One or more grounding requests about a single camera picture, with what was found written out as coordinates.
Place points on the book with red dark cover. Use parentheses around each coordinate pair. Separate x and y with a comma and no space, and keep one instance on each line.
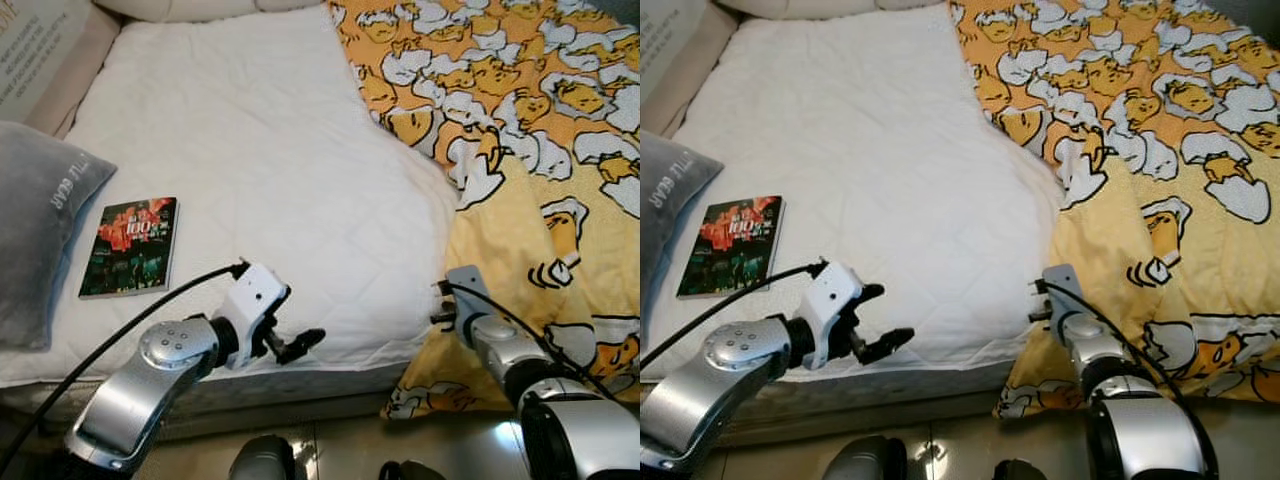
(130,245)
(730,245)

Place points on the grey pillow with embroidered letters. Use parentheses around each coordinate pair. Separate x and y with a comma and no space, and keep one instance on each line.
(670,200)
(40,230)

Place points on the yellow quilt with egg characters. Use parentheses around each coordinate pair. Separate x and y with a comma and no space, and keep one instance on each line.
(520,220)
(1130,220)

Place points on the white quilted mattress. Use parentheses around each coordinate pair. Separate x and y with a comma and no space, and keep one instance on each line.
(880,150)
(260,150)

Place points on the cream white pillow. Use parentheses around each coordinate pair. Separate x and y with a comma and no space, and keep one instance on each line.
(200,8)
(830,7)

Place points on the beige cushion with dark print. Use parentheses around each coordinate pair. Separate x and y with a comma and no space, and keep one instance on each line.
(35,50)
(665,35)

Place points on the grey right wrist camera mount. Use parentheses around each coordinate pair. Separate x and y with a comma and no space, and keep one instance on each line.
(1065,295)
(468,300)

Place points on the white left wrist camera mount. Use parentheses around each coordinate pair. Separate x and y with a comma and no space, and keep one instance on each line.
(830,295)
(250,295)

